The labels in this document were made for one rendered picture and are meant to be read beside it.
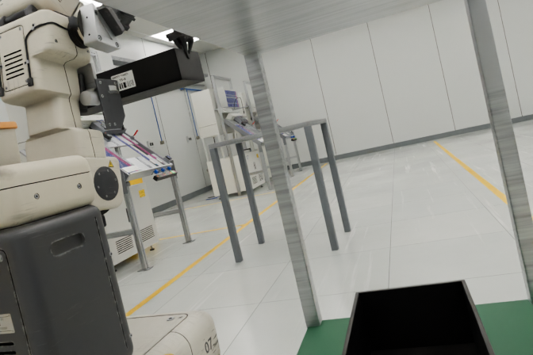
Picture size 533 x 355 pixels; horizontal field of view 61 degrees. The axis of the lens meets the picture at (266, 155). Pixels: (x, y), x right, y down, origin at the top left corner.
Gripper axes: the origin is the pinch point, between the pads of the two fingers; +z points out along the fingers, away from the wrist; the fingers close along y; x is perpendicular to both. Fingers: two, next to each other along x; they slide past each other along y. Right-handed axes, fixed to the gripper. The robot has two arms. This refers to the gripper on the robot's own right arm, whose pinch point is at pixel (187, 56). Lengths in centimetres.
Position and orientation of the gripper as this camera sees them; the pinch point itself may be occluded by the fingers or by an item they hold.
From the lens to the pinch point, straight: 168.0
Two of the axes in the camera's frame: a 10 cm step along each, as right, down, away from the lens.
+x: -3.4, 1.2, -9.3
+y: -9.1, 2.0, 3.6
